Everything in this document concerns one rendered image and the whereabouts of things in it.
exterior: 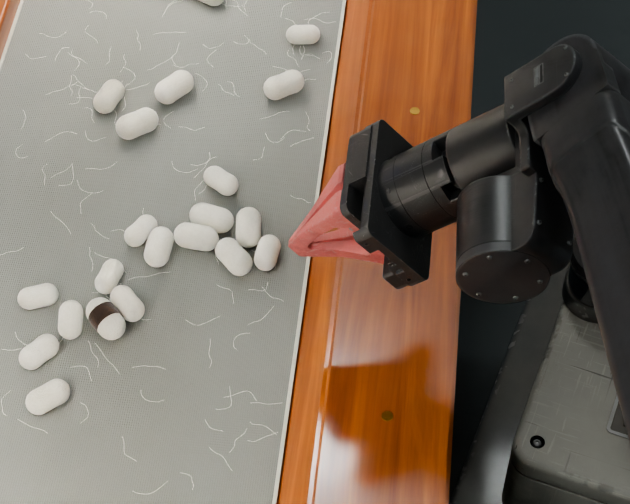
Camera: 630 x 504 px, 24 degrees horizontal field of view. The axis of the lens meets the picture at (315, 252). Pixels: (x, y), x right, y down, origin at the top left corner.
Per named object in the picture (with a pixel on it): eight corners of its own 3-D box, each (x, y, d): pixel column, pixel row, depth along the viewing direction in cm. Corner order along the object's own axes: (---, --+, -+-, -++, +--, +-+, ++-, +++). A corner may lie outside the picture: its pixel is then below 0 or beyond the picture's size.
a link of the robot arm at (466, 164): (569, 123, 95) (519, 75, 92) (573, 206, 91) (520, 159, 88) (483, 162, 99) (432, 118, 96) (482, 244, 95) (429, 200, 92)
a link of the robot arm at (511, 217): (662, 104, 91) (574, 33, 87) (675, 252, 85) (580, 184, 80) (517, 184, 99) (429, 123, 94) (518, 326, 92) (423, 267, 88)
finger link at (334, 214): (257, 249, 101) (362, 201, 95) (270, 172, 105) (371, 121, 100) (321, 299, 104) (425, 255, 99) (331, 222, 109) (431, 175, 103)
